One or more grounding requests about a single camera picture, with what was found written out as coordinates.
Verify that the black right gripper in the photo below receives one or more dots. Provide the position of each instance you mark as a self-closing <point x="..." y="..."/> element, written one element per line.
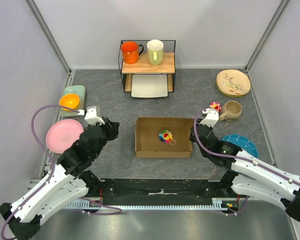
<point x="191" y="139"/>

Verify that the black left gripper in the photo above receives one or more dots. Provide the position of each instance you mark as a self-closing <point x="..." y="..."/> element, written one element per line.
<point x="112" y="127"/>

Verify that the brown cardboard box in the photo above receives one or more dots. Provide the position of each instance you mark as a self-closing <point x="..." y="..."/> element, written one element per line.
<point x="148" y="145"/>

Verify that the rainbow flower toy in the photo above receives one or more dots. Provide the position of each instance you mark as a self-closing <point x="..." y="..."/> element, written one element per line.
<point x="166" y="137"/>

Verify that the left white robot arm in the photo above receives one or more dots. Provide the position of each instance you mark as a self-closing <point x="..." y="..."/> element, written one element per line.
<point x="68" y="179"/>

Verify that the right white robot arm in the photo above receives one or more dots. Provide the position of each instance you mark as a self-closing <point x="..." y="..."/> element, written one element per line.
<point x="247" y="175"/>

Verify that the blue dotted plate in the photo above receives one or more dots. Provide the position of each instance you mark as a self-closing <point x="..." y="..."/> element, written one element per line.
<point x="242" y="142"/>

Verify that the beige ceramic mug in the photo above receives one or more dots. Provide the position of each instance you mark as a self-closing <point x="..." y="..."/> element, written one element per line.
<point x="231" y="111"/>

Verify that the pink flower toy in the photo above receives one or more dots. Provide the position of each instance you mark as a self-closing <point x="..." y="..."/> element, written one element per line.
<point x="216" y="106"/>

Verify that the pink plate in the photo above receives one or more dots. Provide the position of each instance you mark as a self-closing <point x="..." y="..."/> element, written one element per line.
<point x="63" y="134"/>

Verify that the orange bowl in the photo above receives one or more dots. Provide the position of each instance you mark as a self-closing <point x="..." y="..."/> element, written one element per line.
<point x="70" y="101"/>

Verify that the light green rectangular plate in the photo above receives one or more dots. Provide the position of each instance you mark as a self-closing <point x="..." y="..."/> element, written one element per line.
<point x="80" y="91"/>

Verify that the white tray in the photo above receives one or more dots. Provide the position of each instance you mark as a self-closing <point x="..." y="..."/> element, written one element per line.
<point x="149" y="86"/>

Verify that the floral beige plate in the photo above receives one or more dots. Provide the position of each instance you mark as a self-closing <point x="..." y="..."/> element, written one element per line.
<point x="233" y="83"/>

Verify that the orange mug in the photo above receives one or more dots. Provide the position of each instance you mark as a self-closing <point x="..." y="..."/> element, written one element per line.
<point x="131" y="51"/>

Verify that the pale green mug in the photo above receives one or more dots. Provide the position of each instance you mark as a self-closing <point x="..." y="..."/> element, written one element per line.
<point x="155" y="50"/>

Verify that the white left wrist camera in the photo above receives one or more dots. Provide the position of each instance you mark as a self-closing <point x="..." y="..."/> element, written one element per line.
<point x="91" y="116"/>

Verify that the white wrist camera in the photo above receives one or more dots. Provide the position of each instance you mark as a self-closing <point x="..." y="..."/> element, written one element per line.
<point x="210" y="117"/>
<point x="91" y="116"/>

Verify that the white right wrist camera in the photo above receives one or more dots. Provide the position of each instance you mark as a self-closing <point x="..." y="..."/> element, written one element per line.
<point x="210" y="117"/>

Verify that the white cable duct rail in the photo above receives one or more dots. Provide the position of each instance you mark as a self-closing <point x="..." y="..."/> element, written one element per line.
<point x="213" y="205"/>

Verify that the black wire wooden shelf rack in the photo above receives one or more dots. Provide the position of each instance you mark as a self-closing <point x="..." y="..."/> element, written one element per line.
<point x="142" y="66"/>

